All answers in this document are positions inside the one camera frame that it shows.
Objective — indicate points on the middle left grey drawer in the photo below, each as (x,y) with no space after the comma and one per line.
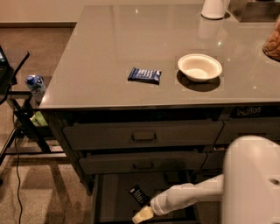
(142,162)

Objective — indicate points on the black rxbar chocolate bar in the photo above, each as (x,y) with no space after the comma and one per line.
(141,198)

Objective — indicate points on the glass jar of nuts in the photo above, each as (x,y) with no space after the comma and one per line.
(272,45)

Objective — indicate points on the top right grey drawer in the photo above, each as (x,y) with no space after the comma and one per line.
(263,127)

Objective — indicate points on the green packet on cart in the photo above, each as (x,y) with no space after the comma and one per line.
(38,120)

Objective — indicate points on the white paper bowl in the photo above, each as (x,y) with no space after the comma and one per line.
(199,67)

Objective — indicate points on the open bottom grey drawer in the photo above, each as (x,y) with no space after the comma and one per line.
(115,205)

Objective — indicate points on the black side cart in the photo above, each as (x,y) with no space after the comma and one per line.
(25,138)

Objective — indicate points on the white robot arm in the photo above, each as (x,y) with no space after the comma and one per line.
(248,188)

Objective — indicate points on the blue candy bar wrapper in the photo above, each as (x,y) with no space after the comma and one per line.
(145,75)

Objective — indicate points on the top left grey drawer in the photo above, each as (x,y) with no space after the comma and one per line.
(121,135)

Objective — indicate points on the black snack bag in drawer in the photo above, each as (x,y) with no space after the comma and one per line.
(256,111)

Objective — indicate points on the white cylindrical container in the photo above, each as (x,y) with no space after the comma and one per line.
(214,9)

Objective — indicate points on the grey counter cabinet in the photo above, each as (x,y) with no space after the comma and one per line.
(90,84)

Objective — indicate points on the middle right grey drawer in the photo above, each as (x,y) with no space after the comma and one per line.
(214,160)

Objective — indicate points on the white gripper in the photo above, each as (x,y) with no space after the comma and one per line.
(158,205)

